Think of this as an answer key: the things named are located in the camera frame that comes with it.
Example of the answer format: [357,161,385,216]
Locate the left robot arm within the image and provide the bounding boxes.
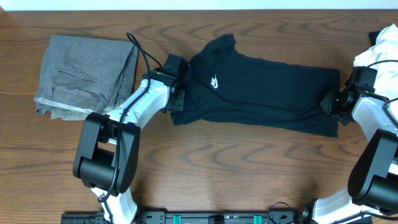
[61,54,191,223]

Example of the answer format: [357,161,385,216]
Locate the folded grey shorts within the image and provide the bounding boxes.
[34,35,137,121]

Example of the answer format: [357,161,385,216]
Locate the white crumpled garment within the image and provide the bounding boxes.
[354,24,397,99]

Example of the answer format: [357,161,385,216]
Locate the black Nike t-shirt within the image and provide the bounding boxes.
[171,34,340,138]

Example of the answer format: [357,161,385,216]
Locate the black garment under white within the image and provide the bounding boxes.
[368,31,380,46]

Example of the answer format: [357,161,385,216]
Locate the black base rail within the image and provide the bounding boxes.
[60,210,373,224]

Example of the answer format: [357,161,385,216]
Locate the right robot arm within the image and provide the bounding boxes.
[300,67,397,223]

